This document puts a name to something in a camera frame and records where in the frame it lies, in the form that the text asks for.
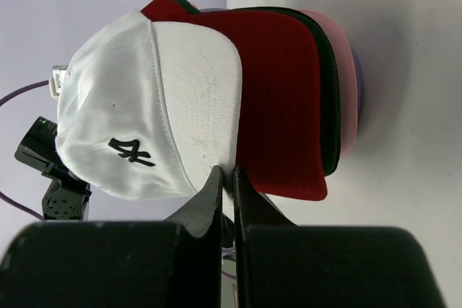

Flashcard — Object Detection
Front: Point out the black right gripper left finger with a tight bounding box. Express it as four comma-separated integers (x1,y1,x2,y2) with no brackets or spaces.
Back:
1,167,223,307

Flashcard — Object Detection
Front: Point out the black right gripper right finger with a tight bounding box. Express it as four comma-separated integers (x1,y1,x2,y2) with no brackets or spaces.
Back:
233,167,445,307

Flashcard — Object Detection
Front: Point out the red baseball cap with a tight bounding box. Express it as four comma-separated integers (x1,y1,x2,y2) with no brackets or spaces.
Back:
142,0,327,201

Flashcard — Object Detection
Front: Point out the white baseball cap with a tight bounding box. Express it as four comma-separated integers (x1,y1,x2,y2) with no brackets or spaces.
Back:
56,11,243,200

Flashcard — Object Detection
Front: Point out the black gold-logo baseball cap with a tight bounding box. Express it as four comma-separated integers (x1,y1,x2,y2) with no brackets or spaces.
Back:
248,6,342,177

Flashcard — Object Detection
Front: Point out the purple LA baseball cap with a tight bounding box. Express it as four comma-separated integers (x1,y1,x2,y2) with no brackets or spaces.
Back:
194,8,362,129

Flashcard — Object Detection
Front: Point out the pink baseball cap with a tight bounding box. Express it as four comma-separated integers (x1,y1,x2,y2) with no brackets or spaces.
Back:
301,10,360,157

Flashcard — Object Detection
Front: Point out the dark green NY cap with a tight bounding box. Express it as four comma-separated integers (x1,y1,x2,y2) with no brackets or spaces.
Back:
173,0,201,14

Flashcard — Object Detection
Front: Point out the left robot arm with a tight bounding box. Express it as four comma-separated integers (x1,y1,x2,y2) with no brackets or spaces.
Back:
14,117,92,221

